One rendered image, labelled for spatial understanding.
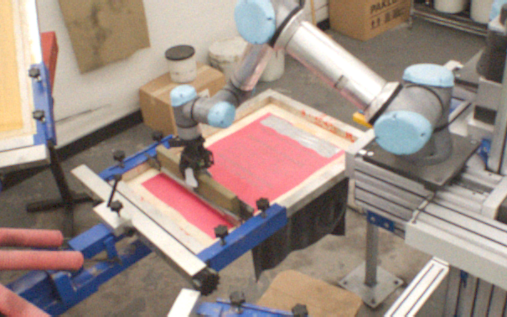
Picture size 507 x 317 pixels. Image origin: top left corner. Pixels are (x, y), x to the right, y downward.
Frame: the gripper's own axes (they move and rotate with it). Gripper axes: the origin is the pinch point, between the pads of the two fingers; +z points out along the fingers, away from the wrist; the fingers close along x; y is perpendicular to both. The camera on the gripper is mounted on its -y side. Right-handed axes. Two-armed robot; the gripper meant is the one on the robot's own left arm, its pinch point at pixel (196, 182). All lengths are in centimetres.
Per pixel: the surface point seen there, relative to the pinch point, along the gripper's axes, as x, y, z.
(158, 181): -4.6, -16.9, 5.7
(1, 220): -31, -173, 101
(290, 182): 25.3, 17.5, 5.8
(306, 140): 45.8, 5.1, 5.2
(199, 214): -5.6, 7.3, 5.7
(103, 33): 71, -195, 27
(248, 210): 1.9, 23.8, -0.5
